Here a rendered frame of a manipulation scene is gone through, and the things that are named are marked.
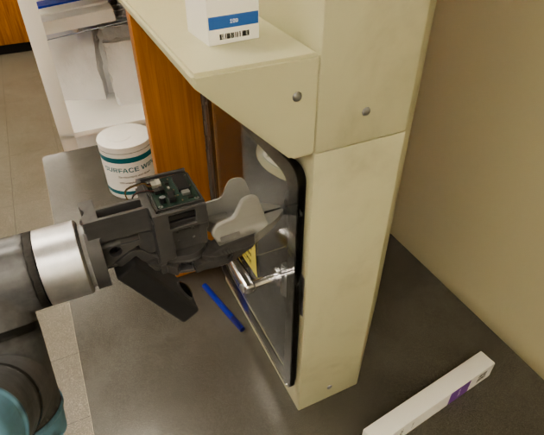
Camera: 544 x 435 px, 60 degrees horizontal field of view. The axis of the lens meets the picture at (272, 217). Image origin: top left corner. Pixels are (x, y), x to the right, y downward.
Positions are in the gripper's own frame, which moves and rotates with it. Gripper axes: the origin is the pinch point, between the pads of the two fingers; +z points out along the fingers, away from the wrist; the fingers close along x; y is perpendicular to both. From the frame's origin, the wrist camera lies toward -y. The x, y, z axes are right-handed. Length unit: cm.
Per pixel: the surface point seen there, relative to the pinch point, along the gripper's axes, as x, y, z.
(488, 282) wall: 0, -31, 46
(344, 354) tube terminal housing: -4.4, -26.5, 9.9
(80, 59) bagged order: 132, -23, -8
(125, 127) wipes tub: 74, -22, -5
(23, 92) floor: 393, -131, -43
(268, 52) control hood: -2.3, 20.1, -1.5
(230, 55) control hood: -1.7, 20.1, -4.6
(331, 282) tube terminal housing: -4.4, -9.3, 6.1
